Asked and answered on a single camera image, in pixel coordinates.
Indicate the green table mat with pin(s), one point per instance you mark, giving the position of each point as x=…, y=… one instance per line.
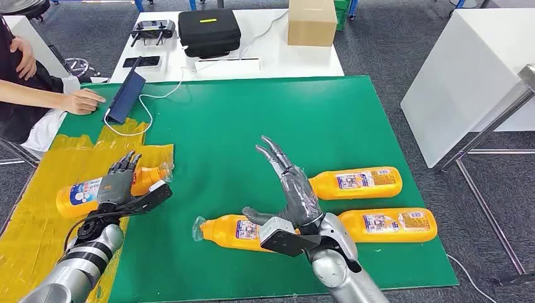
x=259, y=125

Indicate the yellow taped sheet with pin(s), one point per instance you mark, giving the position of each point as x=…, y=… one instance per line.
x=33, y=234

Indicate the white table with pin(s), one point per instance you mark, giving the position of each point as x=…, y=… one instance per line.
x=292, y=62
x=46, y=58
x=459, y=83

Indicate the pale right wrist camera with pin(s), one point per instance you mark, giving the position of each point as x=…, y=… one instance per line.
x=276, y=232

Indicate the person's right forearm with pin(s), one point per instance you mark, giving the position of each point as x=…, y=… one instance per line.
x=33, y=96

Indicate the black carry case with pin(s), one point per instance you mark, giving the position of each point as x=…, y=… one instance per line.
x=209, y=35

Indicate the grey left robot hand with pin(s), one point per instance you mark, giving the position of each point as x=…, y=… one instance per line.
x=115, y=188

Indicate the orange detergent bottle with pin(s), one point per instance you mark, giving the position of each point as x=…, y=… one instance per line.
x=79, y=196
x=221, y=232
x=355, y=190
x=388, y=234

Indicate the person's right hand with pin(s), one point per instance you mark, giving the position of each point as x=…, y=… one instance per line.
x=83, y=102

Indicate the black chair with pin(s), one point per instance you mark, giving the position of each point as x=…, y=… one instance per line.
x=25, y=8

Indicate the person's left hand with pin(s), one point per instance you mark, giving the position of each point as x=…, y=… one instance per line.
x=27, y=58

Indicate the green crates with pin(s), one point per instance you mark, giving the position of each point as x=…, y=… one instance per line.
x=342, y=16

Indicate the cardboard box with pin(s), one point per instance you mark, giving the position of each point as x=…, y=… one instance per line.
x=311, y=25

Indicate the blue metal rack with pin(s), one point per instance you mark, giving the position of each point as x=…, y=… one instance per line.
x=353, y=8

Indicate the dark blue tablet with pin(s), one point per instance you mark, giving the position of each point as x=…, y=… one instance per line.
x=125, y=98

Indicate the metal stand frame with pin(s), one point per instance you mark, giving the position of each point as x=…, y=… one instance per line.
x=489, y=129

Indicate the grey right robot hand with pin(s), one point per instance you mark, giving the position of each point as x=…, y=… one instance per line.
x=301, y=196

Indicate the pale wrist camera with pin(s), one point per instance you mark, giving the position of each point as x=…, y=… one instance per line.
x=156, y=196
x=276, y=232

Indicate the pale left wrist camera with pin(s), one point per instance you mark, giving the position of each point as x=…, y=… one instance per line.
x=156, y=196

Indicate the metal chair legs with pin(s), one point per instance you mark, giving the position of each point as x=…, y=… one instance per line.
x=21, y=152

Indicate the black phone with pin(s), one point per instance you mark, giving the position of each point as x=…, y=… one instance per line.
x=146, y=62

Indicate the person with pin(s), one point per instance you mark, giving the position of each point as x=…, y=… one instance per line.
x=16, y=104

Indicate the white cloth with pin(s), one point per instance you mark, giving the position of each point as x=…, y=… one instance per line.
x=46, y=129

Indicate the black remote controller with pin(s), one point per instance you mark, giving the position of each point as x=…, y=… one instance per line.
x=152, y=30

